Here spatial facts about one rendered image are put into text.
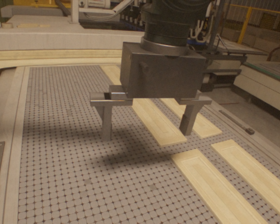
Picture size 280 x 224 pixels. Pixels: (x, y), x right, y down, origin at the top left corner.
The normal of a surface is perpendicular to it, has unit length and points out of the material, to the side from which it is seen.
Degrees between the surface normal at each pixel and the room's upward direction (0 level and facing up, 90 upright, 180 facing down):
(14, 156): 0
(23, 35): 90
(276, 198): 11
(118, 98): 90
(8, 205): 0
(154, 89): 90
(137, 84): 90
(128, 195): 0
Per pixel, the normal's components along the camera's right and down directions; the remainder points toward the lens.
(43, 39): 0.41, 0.51
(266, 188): -0.05, -0.82
